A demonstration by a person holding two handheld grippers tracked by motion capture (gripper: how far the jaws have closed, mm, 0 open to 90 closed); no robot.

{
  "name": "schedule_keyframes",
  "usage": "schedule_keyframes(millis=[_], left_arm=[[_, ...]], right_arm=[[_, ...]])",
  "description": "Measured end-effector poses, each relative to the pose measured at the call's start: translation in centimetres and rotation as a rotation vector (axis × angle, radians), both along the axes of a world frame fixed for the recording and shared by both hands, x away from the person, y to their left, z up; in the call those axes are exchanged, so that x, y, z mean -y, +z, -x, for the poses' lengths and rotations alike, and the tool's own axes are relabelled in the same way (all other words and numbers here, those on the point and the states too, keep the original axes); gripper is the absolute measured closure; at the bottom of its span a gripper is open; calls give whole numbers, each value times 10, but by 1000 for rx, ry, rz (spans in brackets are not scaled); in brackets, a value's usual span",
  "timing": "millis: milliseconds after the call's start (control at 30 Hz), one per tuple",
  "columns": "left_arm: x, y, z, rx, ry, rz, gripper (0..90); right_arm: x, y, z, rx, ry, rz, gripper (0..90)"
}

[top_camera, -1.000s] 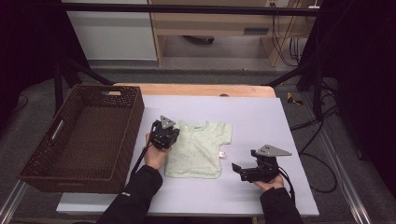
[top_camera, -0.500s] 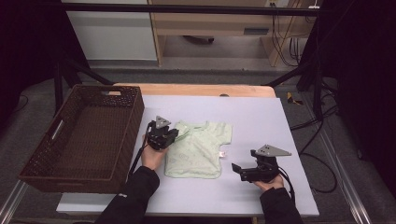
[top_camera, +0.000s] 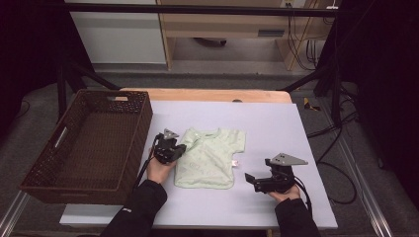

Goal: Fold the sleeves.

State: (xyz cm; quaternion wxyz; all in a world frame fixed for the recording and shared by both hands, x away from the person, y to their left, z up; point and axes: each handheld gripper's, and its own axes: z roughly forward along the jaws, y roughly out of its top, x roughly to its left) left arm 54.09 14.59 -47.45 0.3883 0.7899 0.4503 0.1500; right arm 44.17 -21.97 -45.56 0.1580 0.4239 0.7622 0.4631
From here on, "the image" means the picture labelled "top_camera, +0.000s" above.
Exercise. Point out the black curtain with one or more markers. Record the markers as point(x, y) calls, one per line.
point(29, 49)
point(385, 82)

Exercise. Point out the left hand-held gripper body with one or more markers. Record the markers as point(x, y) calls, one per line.
point(164, 149)

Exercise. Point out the aluminium rail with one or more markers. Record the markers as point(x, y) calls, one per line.
point(365, 191)
point(13, 214)

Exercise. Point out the black metal stand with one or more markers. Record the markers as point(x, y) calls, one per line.
point(61, 89)
point(335, 98)

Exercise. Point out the yellow black tape piece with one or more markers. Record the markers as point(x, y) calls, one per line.
point(310, 104)

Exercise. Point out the light wooden desk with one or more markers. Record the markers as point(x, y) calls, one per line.
point(224, 23)

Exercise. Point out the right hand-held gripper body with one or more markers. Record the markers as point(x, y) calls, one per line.
point(280, 179)

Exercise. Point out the brown woven basket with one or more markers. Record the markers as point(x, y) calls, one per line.
point(92, 148)

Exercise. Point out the white cabinet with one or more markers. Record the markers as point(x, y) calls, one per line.
point(118, 36)

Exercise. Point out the light green baby shirt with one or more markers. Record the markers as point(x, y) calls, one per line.
point(207, 161)

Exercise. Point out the person's left hand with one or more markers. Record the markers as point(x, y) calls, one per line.
point(159, 171)

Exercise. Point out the black horizontal frame bar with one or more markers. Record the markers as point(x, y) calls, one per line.
point(197, 9)

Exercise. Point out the person's right hand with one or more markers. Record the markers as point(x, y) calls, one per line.
point(285, 196)

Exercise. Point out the white table cover sheet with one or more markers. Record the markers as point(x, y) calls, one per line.
point(270, 125)

